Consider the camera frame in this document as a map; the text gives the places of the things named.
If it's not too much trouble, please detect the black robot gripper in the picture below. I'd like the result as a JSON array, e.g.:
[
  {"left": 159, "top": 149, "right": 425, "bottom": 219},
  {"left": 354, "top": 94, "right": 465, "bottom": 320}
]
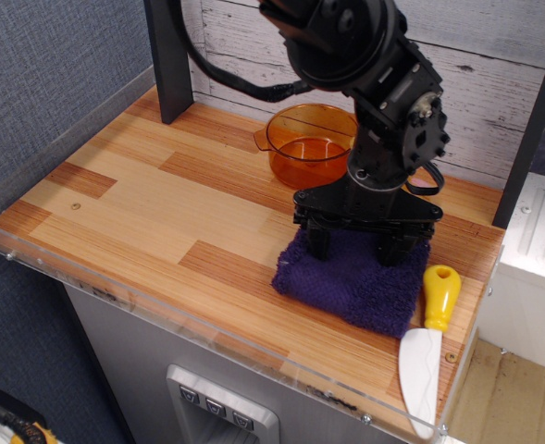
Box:
[{"left": 292, "top": 138, "right": 443, "bottom": 268}]

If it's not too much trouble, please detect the dark purple terry cloth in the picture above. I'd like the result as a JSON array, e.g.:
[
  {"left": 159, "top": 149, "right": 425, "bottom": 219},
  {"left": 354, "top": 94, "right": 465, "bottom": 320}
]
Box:
[{"left": 272, "top": 229, "right": 430, "bottom": 339}]

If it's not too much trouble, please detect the transparent orange plastic pot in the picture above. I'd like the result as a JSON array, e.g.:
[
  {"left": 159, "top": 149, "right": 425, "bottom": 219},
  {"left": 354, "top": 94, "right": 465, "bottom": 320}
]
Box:
[{"left": 254, "top": 104, "right": 357, "bottom": 190}]

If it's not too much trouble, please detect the yellow-handled white toy knife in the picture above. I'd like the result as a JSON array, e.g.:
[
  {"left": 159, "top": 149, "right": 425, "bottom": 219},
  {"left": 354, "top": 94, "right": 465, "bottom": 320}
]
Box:
[{"left": 398, "top": 265, "right": 462, "bottom": 440}]

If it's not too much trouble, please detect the small tan plush bunny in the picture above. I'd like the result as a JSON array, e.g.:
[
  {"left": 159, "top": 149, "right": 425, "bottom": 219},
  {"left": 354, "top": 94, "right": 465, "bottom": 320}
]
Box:
[{"left": 405, "top": 164, "right": 444, "bottom": 196}]

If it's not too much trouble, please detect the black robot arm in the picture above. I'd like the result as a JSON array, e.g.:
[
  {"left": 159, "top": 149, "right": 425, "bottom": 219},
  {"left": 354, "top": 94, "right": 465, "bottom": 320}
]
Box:
[{"left": 259, "top": 1, "right": 450, "bottom": 266}]

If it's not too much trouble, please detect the white toy sink unit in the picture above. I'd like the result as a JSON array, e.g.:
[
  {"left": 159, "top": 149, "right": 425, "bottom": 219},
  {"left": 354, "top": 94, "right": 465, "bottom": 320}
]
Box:
[{"left": 477, "top": 173, "right": 545, "bottom": 366}]

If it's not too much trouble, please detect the clear acrylic edge guard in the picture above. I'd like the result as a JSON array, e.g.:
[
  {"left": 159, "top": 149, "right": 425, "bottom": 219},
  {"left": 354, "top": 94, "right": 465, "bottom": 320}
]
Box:
[{"left": 0, "top": 68, "right": 506, "bottom": 444}]

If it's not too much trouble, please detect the silver dispenser button panel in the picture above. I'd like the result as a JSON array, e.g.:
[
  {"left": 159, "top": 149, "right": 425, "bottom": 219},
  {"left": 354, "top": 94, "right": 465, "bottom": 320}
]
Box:
[{"left": 167, "top": 364, "right": 280, "bottom": 443}]

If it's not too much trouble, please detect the grey toy fridge cabinet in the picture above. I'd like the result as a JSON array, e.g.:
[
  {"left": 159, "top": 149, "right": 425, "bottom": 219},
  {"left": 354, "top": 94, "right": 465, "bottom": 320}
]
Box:
[{"left": 66, "top": 286, "right": 397, "bottom": 443}]

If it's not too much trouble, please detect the black and yellow object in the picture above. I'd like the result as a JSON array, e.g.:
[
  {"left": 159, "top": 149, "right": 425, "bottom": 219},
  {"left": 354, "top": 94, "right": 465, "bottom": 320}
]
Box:
[{"left": 0, "top": 389, "right": 60, "bottom": 443}]

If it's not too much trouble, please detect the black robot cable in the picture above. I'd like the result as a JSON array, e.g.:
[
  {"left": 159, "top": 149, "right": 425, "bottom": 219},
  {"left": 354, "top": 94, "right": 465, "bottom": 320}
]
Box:
[{"left": 166, "top": 0, "right": 308, "bottom": 104}]

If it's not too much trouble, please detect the dark grey right post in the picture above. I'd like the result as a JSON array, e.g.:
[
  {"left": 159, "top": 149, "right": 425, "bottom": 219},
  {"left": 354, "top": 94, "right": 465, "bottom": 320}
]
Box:
[{"left": 492, "top": 75, "right": 545, "bottom": 228}]

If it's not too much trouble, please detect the dark grey post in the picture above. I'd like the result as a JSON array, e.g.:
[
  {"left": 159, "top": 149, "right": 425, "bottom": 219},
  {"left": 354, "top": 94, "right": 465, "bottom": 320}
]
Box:
[
  {"left": 143, "top": 0, "right": 193, "bottom": 124},
  {"left": 492, "top": 75, "right": 545, "bottom": 228}
]

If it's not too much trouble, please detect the dark grey left post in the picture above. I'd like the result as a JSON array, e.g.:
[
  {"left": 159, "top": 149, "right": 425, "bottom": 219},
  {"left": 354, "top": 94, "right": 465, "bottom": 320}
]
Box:
[{"left": 143, "top": 0, "right": 193, "bottom": 124}]

